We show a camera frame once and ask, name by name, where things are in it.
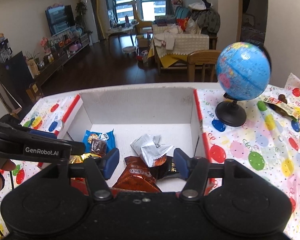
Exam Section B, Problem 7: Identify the blue desk globe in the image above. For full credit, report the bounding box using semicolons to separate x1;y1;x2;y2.
215;42;272;127

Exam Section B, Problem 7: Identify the yellow armchair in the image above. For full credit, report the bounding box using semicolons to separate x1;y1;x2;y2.
130;0;153;34

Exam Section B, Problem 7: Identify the orange cookie packet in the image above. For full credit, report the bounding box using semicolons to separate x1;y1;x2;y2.
112;156;163;193

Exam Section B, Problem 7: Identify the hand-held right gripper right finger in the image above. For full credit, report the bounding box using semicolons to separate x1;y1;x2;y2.
174;148;260;200

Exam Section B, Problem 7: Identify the potted plant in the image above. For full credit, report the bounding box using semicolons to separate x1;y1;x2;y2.
75;1;87;18

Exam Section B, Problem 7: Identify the wooden chair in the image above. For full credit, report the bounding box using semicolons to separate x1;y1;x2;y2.
187;50;222;82

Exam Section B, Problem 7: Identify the dark brown chocolate packet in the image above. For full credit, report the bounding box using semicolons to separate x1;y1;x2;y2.
91;139;108;155

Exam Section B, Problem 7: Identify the dark coat pile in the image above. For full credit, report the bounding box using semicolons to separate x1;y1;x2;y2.
189;0;220;34

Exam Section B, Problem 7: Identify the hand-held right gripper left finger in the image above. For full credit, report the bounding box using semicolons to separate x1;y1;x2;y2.
32;148;120;201

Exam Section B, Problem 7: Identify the television cabinet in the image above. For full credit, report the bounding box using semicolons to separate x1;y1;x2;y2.
35;32;90;85

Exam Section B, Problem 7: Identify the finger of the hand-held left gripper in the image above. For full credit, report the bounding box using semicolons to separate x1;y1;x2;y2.
70;141;86;155
27;128;58;138

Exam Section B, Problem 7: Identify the yellow grey curtain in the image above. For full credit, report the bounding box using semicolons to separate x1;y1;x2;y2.
86;0;108;40

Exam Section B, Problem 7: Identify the teal cushion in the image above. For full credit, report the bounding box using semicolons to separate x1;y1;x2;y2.
174;6;192;19

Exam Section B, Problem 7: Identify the black snack packet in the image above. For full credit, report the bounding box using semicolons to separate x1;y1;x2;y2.
150;155;188;180

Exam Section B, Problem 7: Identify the balloon print tablecloth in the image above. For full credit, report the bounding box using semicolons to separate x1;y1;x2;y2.
0;73;300;240

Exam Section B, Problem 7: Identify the white cardboard box red trim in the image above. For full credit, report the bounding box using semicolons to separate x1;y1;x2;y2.
37;87;217;198

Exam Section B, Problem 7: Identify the brown snack wrapper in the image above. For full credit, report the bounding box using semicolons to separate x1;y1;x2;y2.
262;94;300;119

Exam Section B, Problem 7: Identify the silver snack packet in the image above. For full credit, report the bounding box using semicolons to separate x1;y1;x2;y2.
130;134;174;168

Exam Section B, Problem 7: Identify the black cabinet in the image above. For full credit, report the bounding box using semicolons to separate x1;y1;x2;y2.
0;39;34;105

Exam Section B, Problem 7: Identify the white tower air conditioner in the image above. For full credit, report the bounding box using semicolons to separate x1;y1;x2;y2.
80;0;99;43

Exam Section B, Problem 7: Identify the television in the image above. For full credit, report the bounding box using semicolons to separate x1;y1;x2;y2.
45;4;75;37

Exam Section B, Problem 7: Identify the amber foil snack packet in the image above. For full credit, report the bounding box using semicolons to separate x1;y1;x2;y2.
69;154;102;164

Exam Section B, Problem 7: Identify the paper bag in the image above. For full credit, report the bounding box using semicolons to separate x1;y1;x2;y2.
26;57;40;78

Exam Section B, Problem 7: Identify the round coffee table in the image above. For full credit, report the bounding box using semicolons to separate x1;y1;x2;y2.
107;24;137;47

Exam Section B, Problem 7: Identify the blue cookie packet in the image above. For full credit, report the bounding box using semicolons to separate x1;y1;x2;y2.
82;129;115;155

